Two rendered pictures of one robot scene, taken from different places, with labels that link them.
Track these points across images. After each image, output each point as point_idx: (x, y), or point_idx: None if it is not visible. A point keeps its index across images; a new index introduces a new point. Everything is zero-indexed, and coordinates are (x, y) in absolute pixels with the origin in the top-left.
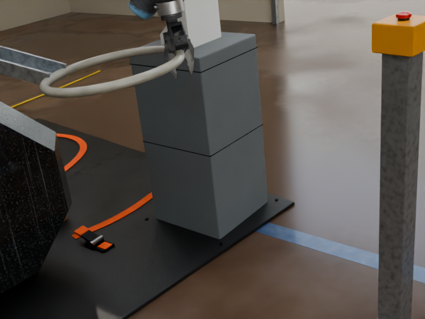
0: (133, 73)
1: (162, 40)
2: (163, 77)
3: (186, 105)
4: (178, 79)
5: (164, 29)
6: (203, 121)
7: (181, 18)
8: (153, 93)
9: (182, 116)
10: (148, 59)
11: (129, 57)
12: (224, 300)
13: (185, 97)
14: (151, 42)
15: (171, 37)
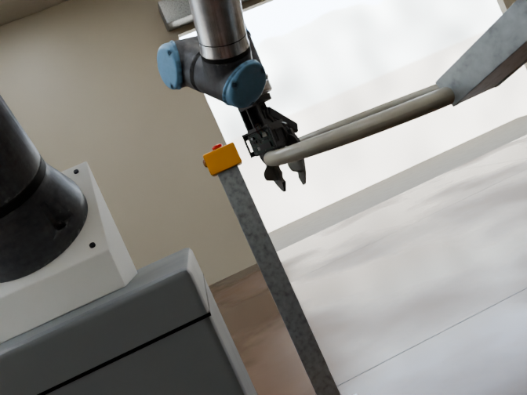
0: (223, 342)
1: (118, 266)
2: (217, 315)
3: (240, 360)
4: (215, 306)
5: (105, 232)
6: (248, 375)
7: (102, 201)
8: (244, 378)
9: (255, 394)
10: (198, 278)
11: (198, 289)
12: None
13: (232, 342)
14: (74, 317)
15: (284, 119)
